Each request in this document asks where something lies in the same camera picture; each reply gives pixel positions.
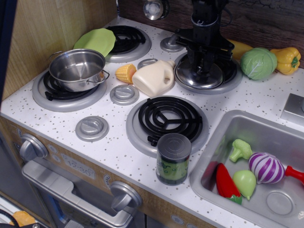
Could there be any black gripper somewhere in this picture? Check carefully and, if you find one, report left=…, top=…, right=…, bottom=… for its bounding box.
left=175, top=20, right=234, bottom=74

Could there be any steel pot lid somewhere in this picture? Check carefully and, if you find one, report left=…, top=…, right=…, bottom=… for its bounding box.
left=175, top=59, right=224, bottom=90

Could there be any cream toy milk jug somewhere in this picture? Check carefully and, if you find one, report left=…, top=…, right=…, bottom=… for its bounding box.
left=132, top=60, right=175, bottom=97

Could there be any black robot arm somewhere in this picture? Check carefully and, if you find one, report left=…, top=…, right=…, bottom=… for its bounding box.
left=175, top=0, right=234, bottom=75

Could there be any back right stove burner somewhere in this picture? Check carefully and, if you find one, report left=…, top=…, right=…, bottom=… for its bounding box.
left=174, top=53, right=243, bottom=95

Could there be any stove burner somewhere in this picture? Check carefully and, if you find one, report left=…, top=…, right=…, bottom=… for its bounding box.
left=105, top=25, right=152, bottom=63
left=126, top=96, right=209, bottom=158
left=174, top=53, right=243, bottom=95
left=32, top=70, right=107, bottom=112

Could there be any silver knob back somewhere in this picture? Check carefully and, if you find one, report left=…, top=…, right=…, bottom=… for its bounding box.
left=160, top=34, right=184, bottom=53

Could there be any yellow toy squash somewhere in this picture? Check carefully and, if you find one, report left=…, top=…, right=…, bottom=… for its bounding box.
left=228, top=39, right=253, bottom=60

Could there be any green toy cabbage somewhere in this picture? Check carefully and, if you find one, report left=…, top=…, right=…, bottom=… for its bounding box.
left=240, top=47, right=277, bottom=80

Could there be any silver knob behind jug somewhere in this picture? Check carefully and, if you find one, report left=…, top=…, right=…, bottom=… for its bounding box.
left=137, top=58, right=158, bottom=69

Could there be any hanging steel ladle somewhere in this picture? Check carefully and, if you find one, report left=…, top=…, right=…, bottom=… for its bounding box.
left=143, top=0, right=170, bottom=20

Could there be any back left stove burner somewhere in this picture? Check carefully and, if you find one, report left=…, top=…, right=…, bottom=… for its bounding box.
left=105, top=25, right=152, bottom=63

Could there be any front right stove burner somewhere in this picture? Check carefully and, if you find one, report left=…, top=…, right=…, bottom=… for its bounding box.
left=126, top=96, right=209, bottom=158

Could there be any toy corn cob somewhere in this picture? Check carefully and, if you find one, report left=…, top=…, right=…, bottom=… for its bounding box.
left=115, top=64, right=137, bottom=84

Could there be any yellow toy bell pepper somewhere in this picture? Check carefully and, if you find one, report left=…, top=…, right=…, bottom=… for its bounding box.
left=270, top=47, right=301, bottom=75

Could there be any silver knob middle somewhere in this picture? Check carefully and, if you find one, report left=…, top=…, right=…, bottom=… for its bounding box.
left=110, top=85, right=140, bottom=105

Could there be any green labelled toy can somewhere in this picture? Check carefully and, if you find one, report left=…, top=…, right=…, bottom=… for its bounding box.
left=156, top=133, right=192, bottom=185

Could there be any green toy broccoli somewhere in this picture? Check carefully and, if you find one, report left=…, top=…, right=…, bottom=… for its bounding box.
left=229, top=139, right=253, bottom=162

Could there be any light green plastic plate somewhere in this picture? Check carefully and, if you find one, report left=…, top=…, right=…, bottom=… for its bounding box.
left=73, top=28, right=116, bottom=57

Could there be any purple toy onion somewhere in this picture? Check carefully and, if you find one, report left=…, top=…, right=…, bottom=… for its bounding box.
left=248, top=152, right=285, bottom=184

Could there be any red toy chili pepper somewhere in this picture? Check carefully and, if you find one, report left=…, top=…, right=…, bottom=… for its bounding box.
left=216, top=163, right=242, bottom=205

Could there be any light green toy pear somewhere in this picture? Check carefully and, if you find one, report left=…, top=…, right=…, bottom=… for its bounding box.
left=232, top=170, right=257, bottom=200

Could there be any silver knob front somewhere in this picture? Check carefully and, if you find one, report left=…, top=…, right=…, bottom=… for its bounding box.
left=75, top=116, right=109, bottom=142

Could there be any right oven dial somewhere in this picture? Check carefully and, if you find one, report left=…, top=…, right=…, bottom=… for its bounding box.
left=110, top=181, right=143, bottom=212

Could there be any oven dial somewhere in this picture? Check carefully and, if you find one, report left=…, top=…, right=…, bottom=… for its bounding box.
left=110, top=181, right=143, bottom=212
left=19, top=133, right=48, bottom=161

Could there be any front left stove burner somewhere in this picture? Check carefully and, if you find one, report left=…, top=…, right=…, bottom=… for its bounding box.
left=32, top=70, right=107, bottom=112

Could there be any silver sink basin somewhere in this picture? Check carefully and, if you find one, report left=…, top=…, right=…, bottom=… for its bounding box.
left=190, top=110, right=304, bottom=228

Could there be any left oven dial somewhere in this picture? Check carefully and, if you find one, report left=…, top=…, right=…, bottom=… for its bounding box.
left=19, top=133, right=48, bottom=161

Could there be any steel pot with handles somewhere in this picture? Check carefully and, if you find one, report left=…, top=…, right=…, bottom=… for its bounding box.
left=49, top=49, right=110, bottom=92

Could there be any red toy utensil handle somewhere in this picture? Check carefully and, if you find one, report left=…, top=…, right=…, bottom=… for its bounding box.
left=285, top=166, right=304, bottom=185

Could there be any silver oven door handle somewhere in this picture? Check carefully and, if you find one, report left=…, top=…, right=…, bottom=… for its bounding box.
left=22, top=161, right=133, bottom=228

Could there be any orange object with black cable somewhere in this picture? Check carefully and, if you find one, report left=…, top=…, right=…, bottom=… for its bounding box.
left=0, top=209, right=36, bottom=228

